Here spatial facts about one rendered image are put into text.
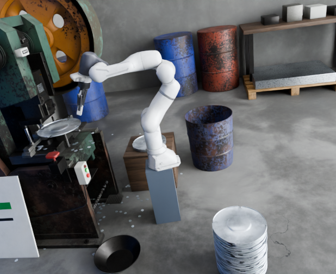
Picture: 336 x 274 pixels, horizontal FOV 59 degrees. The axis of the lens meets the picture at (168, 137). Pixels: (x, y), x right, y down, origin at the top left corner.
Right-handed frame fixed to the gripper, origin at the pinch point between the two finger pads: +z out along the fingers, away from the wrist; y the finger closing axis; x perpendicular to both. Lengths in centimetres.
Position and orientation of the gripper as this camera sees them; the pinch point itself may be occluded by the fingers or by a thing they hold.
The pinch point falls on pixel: (79, 110)
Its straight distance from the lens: 203.6
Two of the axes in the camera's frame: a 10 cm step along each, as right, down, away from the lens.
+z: -2.8, 8.4, 4.6
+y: 1.1, -4.5, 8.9
